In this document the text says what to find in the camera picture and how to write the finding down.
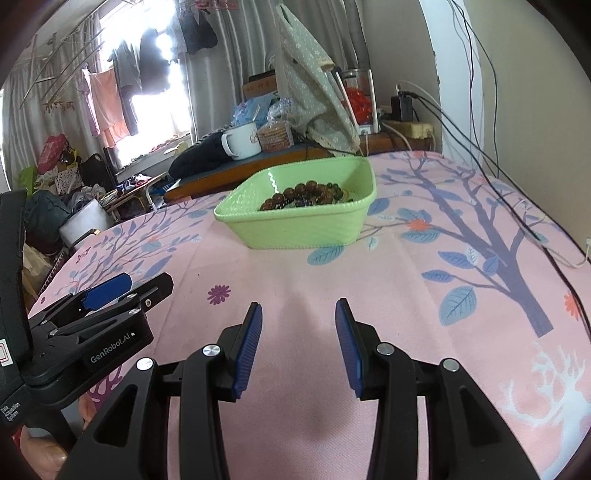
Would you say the red plastic bag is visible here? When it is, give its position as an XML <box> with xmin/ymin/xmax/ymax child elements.
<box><xmin>37</xmin><ymin>134</ymin><xmax>69</xmax><ymax>175</ymax></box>

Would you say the white enamel mug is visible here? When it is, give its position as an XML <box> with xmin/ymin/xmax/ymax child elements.
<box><xmin>221</xmin><ymin>122</ymin><xmax>263</xmax><ymax>161</ymax></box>

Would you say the black power adapter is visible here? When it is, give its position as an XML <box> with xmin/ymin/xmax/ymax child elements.
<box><xmin>391</xmin><ymin>94</ymin><xmax>414</xmax><ymax>122</ymax></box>

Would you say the white storage box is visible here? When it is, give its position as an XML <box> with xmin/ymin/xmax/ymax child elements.
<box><xmin>59</xmin><ymin>200</ymin><xmax>115</xmax><ymax>248</ymax></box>

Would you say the pink printed bedsheet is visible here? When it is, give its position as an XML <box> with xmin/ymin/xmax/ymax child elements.
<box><xmin>38</xmin><ymin>153</ymin><xmax>590</xmax><ymax>479</ymax></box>

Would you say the black cable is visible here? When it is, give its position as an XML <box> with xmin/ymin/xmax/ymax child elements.
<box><xmin>406</xmin><ymin>0</ymin><xmax>591</xmax><ymax>342</ymax></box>

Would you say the left human hand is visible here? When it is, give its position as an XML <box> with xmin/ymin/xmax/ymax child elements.
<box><xmin>18</xmin><ymin>393</ymin><xmax>100</xmax><ymax>480</ymax></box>

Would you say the floral cloth cover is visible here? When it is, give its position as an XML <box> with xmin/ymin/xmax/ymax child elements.
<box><xmin>273</xmin><ymin>3</ymin><xmax>361</xmax><ymax>154</ymax></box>

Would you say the packaged snack bag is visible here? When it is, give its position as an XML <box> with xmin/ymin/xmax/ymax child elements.
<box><xmin>257</xmin><ymin>121</ymin><xmax>294</xmax><ymax>153</ymax></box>

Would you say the wooden side table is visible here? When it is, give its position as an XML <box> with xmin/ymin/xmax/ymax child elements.
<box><xmin>164</xmin><ymin>132</ymin><xmax>437</xmax><ymax>204</ymax></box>

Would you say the green plastic tray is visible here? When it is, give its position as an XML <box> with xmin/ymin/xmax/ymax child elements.
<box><xmin>214</xmin><ymin>156</ymin><xmax>377</xmax><ymax>249</ymax></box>

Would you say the dark folded clothing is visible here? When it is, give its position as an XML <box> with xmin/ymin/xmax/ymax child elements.
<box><xmin>168</xmin><ymin>132</ymin><xmax>232</xmax><ymax>180</ymax></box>

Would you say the blender with red contents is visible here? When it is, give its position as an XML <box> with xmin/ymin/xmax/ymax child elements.
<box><xmin>341</xmin><ymin>69</ymin><xmax>380</xmax><ymax>135</ymax></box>

